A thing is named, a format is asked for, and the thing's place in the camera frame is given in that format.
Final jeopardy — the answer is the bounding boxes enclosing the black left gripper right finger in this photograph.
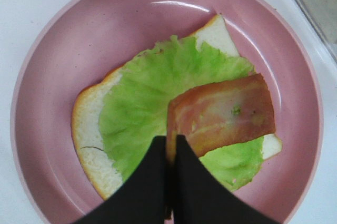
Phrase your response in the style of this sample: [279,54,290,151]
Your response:
[171,135,277,223]

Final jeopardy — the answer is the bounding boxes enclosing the bread slice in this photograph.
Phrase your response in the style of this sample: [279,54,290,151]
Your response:
[71,15,282,199]

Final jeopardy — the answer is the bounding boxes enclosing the green lettuce leaf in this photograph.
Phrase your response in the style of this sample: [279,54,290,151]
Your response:
[99,35,264,191]

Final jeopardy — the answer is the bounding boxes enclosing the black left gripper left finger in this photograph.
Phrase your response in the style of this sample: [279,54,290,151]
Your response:
[75,136,166,223]

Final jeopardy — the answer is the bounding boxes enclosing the pink round plate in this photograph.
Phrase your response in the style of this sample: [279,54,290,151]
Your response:
[11,0,323,223]

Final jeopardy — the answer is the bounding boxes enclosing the brown bacon strip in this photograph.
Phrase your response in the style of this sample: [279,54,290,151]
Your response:
[166,74,276,163]

